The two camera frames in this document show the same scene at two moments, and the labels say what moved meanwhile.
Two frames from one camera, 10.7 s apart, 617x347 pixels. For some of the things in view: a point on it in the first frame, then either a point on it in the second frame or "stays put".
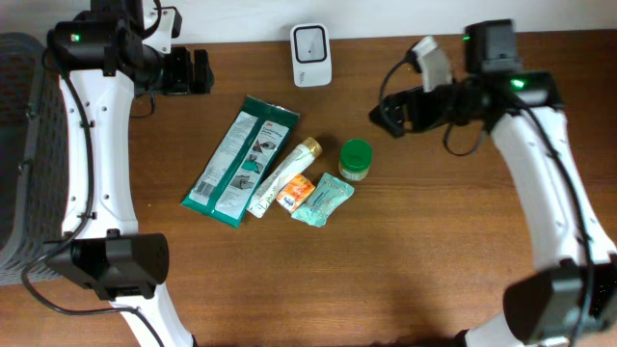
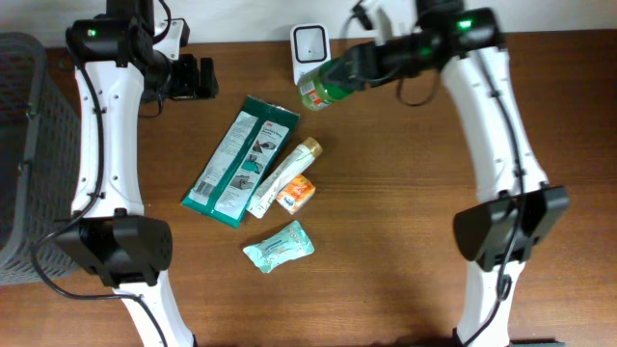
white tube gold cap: x=278 y=178 stays put
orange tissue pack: x=295 y=193 stays put
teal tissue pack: x=327 y=195 -> x=288 y=244
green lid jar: x=356 y=158 -> x=312 y=92
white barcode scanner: x=310 y=50 stays put
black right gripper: x=421 y=117 -> x=362 y=74
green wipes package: x=240 y=159 stays put
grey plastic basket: x=35 y=169 stays put
